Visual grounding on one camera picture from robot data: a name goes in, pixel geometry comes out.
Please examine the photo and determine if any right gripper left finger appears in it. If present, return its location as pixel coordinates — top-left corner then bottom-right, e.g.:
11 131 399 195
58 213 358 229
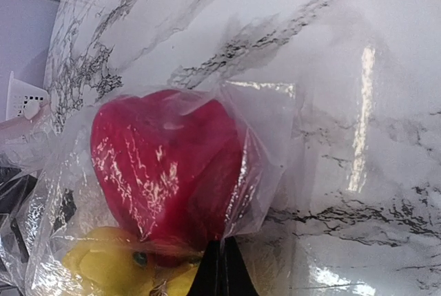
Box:
187 241 221 296

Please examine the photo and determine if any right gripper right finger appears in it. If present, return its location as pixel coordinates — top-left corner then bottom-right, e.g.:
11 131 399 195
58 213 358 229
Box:
221 237 259 296

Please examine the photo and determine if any yellow fake lemon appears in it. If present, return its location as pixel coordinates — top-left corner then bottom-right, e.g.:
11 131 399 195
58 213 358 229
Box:
62 226 155 295

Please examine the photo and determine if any clear zip top bag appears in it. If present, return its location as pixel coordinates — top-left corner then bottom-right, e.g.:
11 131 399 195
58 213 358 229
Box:
1 81 298 295

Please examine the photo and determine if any white bag slider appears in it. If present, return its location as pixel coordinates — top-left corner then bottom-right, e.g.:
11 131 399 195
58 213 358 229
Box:
23 101 41 120

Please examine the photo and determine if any white fake cauliflower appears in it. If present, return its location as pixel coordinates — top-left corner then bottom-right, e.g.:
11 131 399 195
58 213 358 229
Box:
70 183 117 234

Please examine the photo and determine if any red fake pepper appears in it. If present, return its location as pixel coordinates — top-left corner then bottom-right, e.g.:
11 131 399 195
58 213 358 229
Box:
90 89 243 267

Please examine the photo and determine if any white perforated plastic basket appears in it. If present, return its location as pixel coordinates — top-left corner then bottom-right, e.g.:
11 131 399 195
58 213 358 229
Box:
6 72 48 120

